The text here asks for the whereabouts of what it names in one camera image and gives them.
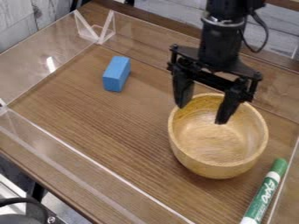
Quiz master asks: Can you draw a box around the blue rectangular block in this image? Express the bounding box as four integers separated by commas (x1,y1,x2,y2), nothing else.
102,56,130,92

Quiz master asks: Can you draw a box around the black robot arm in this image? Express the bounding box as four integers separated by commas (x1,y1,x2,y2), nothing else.
166,0,265,124

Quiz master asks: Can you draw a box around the light wooden bowl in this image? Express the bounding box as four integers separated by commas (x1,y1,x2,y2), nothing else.
168,93,268,179

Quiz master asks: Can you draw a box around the clear acrylic tray wall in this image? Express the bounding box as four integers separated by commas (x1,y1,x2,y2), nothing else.
0,4,299,224

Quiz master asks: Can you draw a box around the green expo marker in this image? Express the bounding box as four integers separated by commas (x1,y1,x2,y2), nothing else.
238,158,288,224

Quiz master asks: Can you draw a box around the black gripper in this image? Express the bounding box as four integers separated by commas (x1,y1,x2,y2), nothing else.
166,44,262,124

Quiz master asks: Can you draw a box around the black equipment with cable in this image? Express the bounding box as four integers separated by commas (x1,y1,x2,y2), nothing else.
0,197,66,224

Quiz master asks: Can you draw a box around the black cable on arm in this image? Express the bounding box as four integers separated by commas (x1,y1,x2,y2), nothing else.
237,10,270,54

